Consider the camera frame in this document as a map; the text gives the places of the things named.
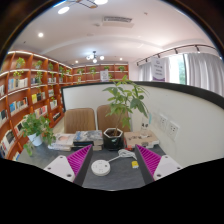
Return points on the tall plant in black pot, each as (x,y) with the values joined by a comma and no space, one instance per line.
(113,140)

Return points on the white standing sign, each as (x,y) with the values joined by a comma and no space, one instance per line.
(158,68)

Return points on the round white power strip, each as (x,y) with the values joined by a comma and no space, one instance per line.
(100,167)

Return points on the white thin book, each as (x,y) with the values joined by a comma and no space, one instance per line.
(64,139)

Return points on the leafy plant in white pot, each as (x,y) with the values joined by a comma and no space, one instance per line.
(36,139)

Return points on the ceiling air vent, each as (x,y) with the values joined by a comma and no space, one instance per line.
(117,21)

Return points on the clear drink bottle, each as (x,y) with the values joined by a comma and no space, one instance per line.
(144,125)

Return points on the black track light rail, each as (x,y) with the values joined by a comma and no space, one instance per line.
(176,50)

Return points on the yellow charger block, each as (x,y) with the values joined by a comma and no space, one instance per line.
(135,164)

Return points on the black ceiling chandelier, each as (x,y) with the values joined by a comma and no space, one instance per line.
(95,58)

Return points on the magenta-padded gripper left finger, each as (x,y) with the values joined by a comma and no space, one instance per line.
(63,166)

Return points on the small white shelf sign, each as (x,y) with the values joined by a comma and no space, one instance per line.
(104,75)

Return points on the white curtain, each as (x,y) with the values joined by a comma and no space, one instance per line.
(203,73)

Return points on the orange wooden bookshelf unit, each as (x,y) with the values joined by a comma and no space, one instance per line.
(20,83)

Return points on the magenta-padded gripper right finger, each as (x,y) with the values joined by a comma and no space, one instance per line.
(163,166)

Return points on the white thick book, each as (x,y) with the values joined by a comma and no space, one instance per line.
(58,147)

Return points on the recessed ceiling lights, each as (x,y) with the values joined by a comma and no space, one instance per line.
(63,10)

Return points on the white wall outlet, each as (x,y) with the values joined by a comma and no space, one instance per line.
(163,122)
(173,130)

